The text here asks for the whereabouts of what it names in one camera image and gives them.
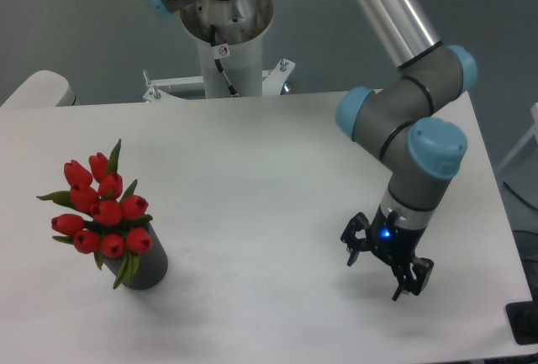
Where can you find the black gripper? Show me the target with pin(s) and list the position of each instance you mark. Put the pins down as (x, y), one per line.
(393, 240)

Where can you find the red tulip bouquet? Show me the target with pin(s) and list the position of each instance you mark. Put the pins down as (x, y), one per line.
(107, 218)

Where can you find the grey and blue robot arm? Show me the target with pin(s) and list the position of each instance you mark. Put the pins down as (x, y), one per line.
(397, 125)

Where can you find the dark grey ribbed vase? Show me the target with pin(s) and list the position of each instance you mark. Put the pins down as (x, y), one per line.
(142, 271)

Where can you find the black device at table edge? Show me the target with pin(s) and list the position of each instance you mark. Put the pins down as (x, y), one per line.
(522, 318)

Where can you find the white chair seat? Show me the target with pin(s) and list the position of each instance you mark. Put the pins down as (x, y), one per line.
(43, 89)

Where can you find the white frame at right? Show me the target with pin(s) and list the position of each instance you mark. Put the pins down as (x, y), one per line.
(522, 148)

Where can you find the white pedestal base bracket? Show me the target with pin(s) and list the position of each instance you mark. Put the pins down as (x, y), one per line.
(274, 83)

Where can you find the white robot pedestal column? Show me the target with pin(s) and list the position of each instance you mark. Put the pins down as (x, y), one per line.
(229, 38)

